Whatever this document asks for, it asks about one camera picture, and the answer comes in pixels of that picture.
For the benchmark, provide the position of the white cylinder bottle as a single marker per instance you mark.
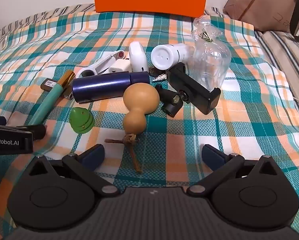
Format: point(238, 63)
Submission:
point(164, 56)

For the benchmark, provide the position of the black phone holder clamp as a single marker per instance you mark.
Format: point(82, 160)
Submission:
point(189, 87)

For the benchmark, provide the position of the clear plastic bag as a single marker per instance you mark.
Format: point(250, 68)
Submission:
point(212, 62)

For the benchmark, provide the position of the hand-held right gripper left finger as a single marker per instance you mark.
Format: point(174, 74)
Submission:
point(92, 155)

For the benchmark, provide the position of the dark blue cylinder bottle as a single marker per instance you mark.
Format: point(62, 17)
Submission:
point(102, 87)

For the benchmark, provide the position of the white charger adapter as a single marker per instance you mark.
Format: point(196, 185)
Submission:
point(119, 66)

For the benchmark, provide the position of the brown lighter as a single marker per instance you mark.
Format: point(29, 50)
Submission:
point(48, 83)

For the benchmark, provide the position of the tan gourd with tassel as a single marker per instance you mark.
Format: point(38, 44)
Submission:
point(139, 97)

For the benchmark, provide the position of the brown paper bag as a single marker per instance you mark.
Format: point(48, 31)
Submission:
point(259, 2)

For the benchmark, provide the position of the silver metal clip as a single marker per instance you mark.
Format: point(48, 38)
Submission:
point(69, 96)

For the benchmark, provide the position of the green dome toy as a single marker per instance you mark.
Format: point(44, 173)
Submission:
point(80, 120)

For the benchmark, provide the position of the teal tube with gold cap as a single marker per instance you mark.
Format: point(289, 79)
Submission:
point(47, 100)

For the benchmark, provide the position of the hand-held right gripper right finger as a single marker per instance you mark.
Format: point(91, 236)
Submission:
point(213, 155)

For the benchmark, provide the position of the white oval device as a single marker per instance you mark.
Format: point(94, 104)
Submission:
point(137, 55)

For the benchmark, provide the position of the striped bedsheet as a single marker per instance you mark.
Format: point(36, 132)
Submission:
point(287, 55)

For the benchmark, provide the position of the teal orange plaid blanket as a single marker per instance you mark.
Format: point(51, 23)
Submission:
point(202, 130)

